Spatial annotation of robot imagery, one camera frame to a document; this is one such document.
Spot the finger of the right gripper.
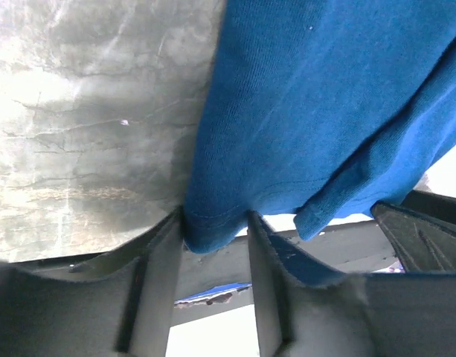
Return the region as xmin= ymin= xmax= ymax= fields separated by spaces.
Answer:
xmin=372 ymin=203 xmax=456 ymax=273

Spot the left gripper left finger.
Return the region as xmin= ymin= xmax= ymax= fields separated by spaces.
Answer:
xmin=0 ymin=210 xmax=183 ymax=356

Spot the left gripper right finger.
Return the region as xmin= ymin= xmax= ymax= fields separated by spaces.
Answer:
xmin=248 ymin=212 xmax=456 ymax=356

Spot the blue t shirt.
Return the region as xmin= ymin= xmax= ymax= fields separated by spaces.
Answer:
xmin=184 ymin=1 xmax=456 ymax=253

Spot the black base beam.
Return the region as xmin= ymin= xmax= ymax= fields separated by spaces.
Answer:
xmin=11 ymin=189 xmax=456 ymax=328

